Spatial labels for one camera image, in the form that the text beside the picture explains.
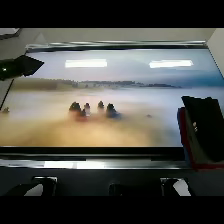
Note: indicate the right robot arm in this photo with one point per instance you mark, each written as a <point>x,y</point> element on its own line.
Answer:
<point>169,186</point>

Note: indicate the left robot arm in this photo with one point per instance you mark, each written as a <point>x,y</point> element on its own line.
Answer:
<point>46,185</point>

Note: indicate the silver frame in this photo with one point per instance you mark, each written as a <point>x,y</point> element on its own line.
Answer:
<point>66,164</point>

